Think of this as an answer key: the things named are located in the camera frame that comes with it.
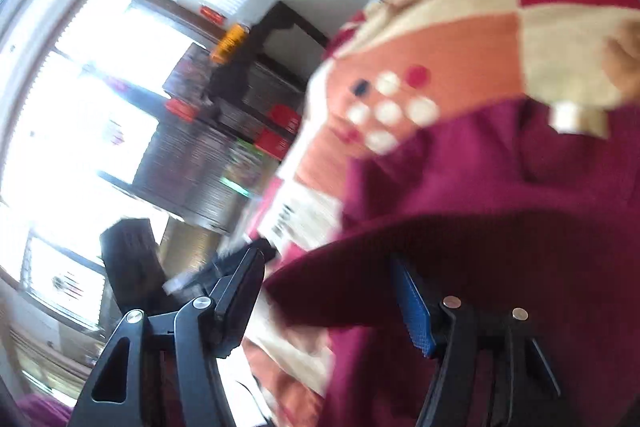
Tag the printed fleece blanket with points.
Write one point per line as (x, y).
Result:
(450, 42)

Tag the window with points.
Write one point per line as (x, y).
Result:
(75, 117)

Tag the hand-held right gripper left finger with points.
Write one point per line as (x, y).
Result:
(240, 302)

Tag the colourful printed box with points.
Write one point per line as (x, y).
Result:
(190, 69)

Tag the red wall sticker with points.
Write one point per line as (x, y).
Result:
(210, 14)

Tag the dark wooden table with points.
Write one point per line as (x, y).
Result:
(280, 16)

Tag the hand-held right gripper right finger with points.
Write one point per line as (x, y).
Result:
(412, 302)

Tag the yellow package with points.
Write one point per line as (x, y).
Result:
(227, 43)

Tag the maroon fleece pants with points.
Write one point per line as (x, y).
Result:
(475, 187)

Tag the red box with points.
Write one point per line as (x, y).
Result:
(285, 117)
(180, 109)

